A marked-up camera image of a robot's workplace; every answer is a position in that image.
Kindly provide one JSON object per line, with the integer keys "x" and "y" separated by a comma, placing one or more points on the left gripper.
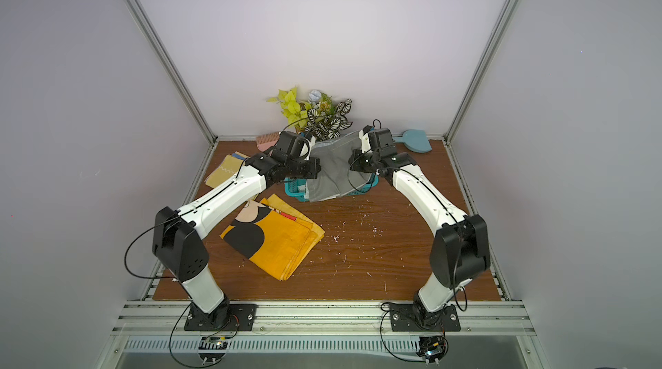
{"x": 313, "y": 171}

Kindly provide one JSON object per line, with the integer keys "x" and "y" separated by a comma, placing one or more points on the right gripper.
{"x": 359, "y": 160}

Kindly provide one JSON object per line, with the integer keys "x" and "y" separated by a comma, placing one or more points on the teal plastic basket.
{"x": 297, "y": 190}

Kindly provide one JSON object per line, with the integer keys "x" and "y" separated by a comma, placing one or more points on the plain grey pillowcase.
{"x": 336, "y": 179}

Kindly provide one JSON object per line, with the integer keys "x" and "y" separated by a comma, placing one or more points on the pale yellow pillowcase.
{"x": 229, "y": 167}

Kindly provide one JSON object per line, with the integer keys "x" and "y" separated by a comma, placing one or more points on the orange yellow cartoon pillowcase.
{"x": 273, "y": 235}

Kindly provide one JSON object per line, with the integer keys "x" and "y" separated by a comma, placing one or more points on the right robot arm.
{"x": 461, "y": 248}

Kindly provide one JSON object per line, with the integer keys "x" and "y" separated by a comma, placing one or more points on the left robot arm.
{"x": 178, "y": 234}

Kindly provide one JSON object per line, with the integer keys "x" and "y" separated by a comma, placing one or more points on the pink hand brush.
{"x": 264, "y": 142}

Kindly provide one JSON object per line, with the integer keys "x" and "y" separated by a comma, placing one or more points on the teal dustpan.
{"x": 414, "y": 140}

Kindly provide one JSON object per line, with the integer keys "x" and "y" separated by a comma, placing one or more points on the artificial plant in vase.
{"x": 316, "y": 113}

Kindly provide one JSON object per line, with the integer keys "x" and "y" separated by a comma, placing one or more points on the right controller board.
{"x": 432, "y": 349}

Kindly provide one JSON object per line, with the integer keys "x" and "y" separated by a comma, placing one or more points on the controller board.
{"x": 212, "y": 349}
{"x": 432, "y": 349}

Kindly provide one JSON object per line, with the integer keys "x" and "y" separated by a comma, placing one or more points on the left controller board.
{"x": 212, "y": 349}

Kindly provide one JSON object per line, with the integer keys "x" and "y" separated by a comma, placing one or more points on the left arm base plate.
{"x": 226, "y": 317}

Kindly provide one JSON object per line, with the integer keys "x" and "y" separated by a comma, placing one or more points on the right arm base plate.
{"x": 411, "y": 317}

